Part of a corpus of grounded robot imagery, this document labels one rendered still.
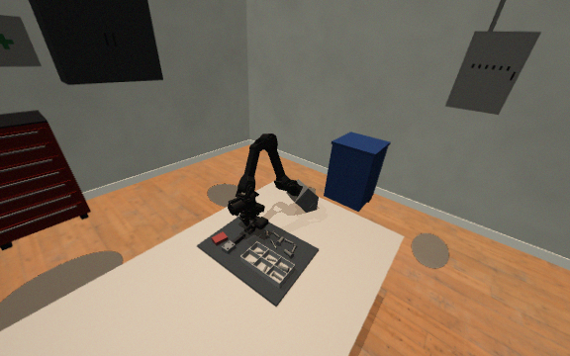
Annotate red rectangular block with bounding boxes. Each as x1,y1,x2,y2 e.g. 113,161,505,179
212,232,228,245

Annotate beige block with dark holes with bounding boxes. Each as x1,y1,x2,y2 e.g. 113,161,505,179
222,241,236,254

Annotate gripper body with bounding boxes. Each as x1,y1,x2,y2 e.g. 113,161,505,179
235,206,268,229

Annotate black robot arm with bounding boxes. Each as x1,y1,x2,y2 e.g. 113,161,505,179
228,133,303,216

